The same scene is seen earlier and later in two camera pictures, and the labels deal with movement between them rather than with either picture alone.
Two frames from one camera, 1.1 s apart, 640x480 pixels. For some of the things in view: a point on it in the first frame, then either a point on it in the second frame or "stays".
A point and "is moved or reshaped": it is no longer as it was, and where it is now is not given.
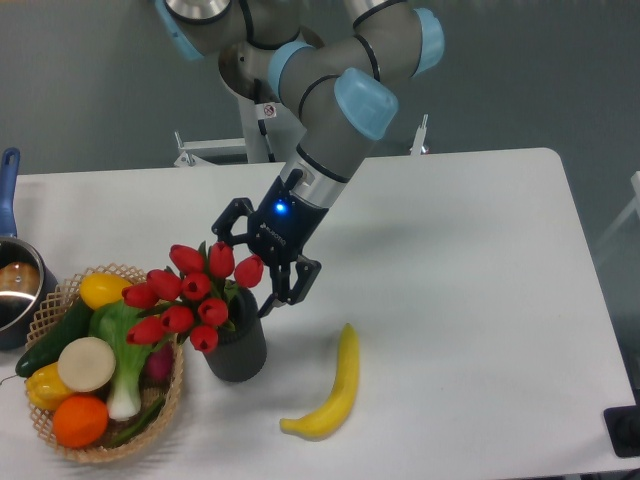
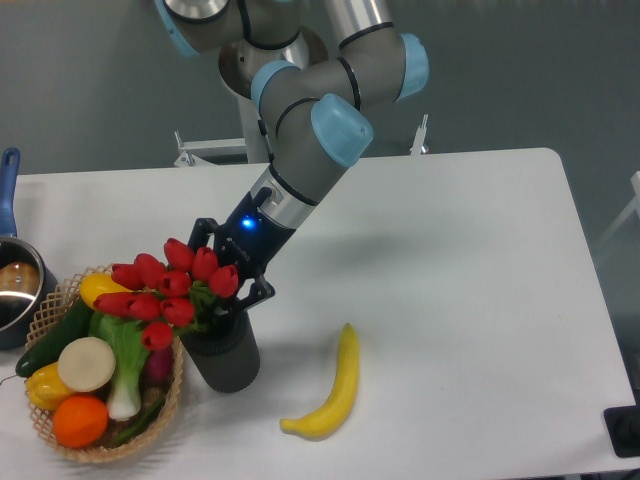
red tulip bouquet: (190, 295) is moved or reshaped
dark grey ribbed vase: (240, 353) is moved or reshaped
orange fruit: (79, 420) stays
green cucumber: (75, 324) stays
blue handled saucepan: (26, 281) stays
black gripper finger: (307, 270) → (259, 291)
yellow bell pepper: (45, 388) stays
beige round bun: (86, 364) stays
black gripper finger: (222, 227) → (201, 229)
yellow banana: (326, 420) stays
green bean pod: (149, 416) stays
